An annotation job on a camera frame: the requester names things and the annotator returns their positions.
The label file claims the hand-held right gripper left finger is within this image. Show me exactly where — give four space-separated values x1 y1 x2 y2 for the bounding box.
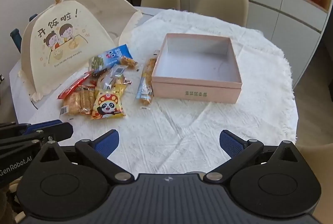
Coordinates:
39 129 134 183

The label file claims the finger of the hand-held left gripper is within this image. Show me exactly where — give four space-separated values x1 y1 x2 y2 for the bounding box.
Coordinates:
0 136 56 155
0 120 74 142

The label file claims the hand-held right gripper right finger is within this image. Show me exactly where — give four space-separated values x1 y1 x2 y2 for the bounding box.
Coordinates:
204 129 300 183

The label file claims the yellow panda snack packet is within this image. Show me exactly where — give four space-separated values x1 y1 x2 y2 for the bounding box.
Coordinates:
91 87 126 120

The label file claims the clear cracker packet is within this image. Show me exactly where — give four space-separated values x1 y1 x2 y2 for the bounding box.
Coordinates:
60 85 96 116

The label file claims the long red snack packet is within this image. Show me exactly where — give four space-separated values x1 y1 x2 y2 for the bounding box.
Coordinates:
57 71 97 100

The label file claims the pink cardboard box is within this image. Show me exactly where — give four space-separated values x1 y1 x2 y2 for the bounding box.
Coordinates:
151 33 243 104

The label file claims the clear bread snack packet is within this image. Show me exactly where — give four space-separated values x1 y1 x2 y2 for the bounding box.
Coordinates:
97 69 132 91

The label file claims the long blue snack packet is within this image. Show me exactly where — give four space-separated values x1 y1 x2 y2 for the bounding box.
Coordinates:
135 50 160 106

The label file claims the small silver snack packet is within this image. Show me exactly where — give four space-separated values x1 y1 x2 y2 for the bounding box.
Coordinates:
111 64 126 77

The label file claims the brown fried snack packet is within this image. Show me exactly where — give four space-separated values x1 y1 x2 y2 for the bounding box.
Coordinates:
118 56 138 69

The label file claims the blue cartoon-eyes snack packet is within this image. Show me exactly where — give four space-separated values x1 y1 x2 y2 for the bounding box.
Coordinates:
97 44 130 68

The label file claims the white textured tablecloth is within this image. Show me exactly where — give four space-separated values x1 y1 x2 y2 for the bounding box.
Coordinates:
26 9 298 175

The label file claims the dark blue chair back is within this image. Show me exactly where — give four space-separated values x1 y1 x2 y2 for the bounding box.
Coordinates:
10 28 22 53

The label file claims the white sideboard cabinet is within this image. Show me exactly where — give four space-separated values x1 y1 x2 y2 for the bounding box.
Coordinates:
152 0 329 89

